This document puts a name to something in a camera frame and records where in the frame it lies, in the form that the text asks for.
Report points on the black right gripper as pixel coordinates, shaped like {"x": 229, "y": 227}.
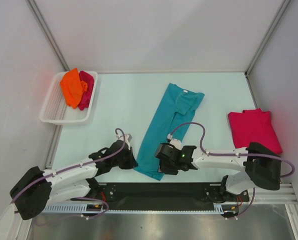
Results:
{"x": 167, "y": 170}

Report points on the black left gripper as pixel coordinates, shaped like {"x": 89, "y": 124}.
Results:
{"x": 131, "y": 163}

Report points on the teal t shirt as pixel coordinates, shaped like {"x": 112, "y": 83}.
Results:
{"x": 176, "y": 107}

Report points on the white perforated plastic basket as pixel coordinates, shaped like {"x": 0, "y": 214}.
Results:
{"x": 55, "y": 109}

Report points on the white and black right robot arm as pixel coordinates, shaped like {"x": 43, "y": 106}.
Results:
{"x": 255, "y": 165}

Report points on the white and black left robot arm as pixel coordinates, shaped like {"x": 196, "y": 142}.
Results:
{"x": 38, "y": 188}

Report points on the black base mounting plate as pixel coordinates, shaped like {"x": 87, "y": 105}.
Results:
{"x": 164, "y": 195}

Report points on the crimson t shirt in basket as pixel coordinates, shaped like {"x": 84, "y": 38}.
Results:
{"x": 87, "y": 82}

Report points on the folded crimson t shirt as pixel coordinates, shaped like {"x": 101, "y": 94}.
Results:
{"x": 253, "y": 125}

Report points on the orange t shirt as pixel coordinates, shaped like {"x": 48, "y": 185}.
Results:
{"x": 73, "y": 88}

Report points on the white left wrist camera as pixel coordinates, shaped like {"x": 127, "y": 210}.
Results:
{"x": 127, "y": 137}

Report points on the white slotted cable duct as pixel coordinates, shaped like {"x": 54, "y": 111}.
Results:
{"x": 93, "y": 208}

